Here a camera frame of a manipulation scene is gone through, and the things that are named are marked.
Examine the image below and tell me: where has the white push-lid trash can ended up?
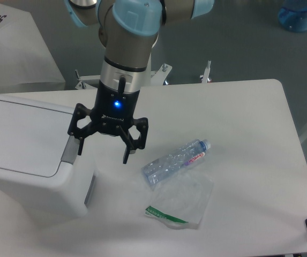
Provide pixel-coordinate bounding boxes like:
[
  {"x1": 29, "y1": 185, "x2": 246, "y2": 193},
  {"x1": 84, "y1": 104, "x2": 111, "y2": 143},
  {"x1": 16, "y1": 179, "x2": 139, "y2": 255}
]
[{"x1": 0, "y1": 95, "x2": 97, "y2": 217}]

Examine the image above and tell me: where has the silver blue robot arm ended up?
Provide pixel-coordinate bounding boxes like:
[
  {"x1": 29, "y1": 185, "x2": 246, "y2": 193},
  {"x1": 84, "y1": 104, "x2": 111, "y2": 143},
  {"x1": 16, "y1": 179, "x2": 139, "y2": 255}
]
[{"x1": 65, "y1": 1, "x2": 214, "y2": 161}]

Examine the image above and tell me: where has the clear plastic bag green stripe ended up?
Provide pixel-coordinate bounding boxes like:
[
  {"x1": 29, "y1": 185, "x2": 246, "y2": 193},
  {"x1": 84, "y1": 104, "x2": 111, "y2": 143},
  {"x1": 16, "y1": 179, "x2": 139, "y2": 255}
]
[{"x1": 145, "y1": 172, "x2": 213, "y2": 230}]

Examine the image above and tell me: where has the blue water jug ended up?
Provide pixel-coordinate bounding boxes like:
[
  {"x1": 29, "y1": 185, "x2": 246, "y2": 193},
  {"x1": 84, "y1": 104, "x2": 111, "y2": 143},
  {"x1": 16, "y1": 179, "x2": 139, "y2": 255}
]
[{"x1": 278, "y1": 0, "x2": 307, "y2": 32}]

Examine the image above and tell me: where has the crushed clear plastic bottle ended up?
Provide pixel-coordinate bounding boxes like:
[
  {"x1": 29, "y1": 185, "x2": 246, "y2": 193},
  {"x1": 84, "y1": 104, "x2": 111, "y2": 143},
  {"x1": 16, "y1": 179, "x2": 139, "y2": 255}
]
[{"x1": 141, "y1": 139, "x2": 211, "y2": 187}]

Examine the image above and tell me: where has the metal levelling foot bolt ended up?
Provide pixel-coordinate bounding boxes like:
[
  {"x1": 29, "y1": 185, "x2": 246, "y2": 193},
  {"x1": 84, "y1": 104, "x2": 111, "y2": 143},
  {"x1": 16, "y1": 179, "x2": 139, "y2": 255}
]
[{"x1": 199, "y1": 61, "x2": 212, "y2": 84}]

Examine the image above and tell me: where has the white metal base frame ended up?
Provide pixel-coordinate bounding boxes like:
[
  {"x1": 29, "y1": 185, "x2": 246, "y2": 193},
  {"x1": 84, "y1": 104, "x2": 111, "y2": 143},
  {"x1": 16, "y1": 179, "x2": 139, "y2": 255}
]
[{"x1": 75, "y1": 63, "x2": 173, "y2": 90}]

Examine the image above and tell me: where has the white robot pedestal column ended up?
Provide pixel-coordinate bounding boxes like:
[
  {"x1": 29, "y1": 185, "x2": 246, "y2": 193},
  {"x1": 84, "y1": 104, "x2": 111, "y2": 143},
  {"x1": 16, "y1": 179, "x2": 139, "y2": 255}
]
[{"x1": 139, "y1": 33, "x2": 159, "y2": 87}]

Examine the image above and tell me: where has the white cardboard box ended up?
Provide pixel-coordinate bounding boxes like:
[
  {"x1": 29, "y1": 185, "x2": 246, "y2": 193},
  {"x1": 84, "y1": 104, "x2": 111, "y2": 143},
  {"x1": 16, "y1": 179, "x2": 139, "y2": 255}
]
[{"x1": 0, "y1": 4, "x2": 65, "y2": 88}]

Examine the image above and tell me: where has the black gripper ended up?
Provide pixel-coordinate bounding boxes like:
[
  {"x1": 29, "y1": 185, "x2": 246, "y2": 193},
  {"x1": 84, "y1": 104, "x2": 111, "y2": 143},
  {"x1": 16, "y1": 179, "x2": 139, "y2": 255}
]
[{"x1": 67, "y1": 80, "x2": 149, "y2": 164}]

